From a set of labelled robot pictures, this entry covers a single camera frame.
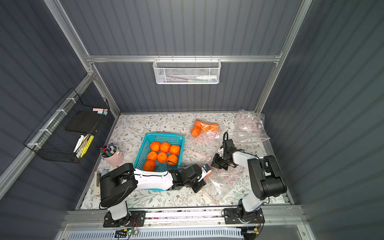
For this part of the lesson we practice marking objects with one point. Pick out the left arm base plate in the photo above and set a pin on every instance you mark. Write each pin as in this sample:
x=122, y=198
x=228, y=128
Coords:
x=133, y=219

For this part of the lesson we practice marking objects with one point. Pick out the pink sticky notes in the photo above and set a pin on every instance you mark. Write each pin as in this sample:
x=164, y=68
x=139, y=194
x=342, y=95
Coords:
x=100, y=111

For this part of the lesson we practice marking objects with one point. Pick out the black wire wall basket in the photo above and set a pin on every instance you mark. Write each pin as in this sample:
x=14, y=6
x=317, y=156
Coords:
x=68, y=134

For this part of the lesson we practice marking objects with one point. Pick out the white wire mesh basket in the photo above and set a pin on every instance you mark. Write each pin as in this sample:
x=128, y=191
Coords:
x=187, y=73

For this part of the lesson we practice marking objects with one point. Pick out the pink pen cup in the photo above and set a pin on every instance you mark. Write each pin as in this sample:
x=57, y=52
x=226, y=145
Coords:
x=112, y=155

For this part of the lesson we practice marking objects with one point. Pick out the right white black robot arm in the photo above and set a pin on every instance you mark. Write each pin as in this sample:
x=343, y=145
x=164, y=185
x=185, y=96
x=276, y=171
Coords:
x=266, y=177

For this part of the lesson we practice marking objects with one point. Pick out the small bag middle orange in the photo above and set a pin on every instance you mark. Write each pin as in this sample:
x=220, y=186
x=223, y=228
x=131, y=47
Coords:
x=205, y=127

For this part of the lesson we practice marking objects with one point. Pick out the small bag right orange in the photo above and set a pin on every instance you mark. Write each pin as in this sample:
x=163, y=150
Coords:
x=214, y=128

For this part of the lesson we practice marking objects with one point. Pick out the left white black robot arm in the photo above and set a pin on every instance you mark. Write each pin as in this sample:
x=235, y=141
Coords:
x=116, y=185

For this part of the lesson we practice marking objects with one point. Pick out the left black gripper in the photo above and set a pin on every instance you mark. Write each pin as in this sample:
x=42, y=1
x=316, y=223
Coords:
x=198, y=182

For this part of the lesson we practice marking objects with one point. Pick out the small bag orange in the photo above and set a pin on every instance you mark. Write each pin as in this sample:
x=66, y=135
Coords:
x=214, y=128
x=195, y=132
x=205, y=127

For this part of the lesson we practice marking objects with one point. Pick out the yellow marker in basket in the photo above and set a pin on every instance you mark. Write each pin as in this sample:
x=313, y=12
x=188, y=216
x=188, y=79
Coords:
x=84, y=145

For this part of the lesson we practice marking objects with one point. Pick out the green led circuit board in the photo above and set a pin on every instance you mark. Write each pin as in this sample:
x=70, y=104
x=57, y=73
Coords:
x=125, y=234

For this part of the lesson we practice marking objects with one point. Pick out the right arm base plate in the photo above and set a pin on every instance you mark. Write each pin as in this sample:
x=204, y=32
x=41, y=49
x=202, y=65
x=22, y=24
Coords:
x=234, y=216

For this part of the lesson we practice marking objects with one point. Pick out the black notebook in basket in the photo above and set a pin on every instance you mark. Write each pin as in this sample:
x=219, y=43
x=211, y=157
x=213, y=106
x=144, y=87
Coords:
x=85, y=122

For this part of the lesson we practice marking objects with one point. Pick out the clear zip-top bag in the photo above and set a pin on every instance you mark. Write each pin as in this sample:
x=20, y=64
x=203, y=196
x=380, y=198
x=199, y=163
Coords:
x=208, y=135
x=223, y=187
x=250, y=127

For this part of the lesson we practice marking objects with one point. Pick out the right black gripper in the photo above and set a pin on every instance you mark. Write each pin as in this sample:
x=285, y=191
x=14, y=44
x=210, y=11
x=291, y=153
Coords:
x=221, y=160

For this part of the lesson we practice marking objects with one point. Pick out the white marker in basket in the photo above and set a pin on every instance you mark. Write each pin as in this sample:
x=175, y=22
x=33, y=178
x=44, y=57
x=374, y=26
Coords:
x=78, y=144

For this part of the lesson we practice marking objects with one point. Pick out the teal plastic basket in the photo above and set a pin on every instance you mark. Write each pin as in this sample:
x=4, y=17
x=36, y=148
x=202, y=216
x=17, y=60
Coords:
x=173, y=139

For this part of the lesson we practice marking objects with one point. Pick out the small bag left orange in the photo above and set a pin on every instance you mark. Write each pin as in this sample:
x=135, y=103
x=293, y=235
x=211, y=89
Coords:
x=195, y=132

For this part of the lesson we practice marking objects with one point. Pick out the aluminium linear rail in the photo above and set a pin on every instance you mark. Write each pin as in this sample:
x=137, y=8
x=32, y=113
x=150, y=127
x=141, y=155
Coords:
x=189, y=217

